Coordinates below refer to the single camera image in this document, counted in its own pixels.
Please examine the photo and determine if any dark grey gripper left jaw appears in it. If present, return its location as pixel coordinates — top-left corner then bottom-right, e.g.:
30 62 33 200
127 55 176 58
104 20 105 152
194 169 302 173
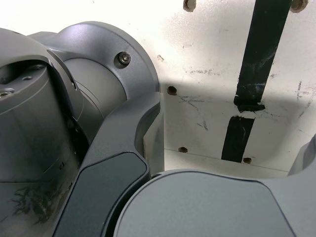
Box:
53 91 165 237

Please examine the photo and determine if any black tape strip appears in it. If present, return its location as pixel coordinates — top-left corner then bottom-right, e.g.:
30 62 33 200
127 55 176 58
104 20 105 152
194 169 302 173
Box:
221 0 292 163

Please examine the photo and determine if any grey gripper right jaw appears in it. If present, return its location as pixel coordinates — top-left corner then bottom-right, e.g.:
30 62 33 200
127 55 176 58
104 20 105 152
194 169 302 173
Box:
113 133 316 237

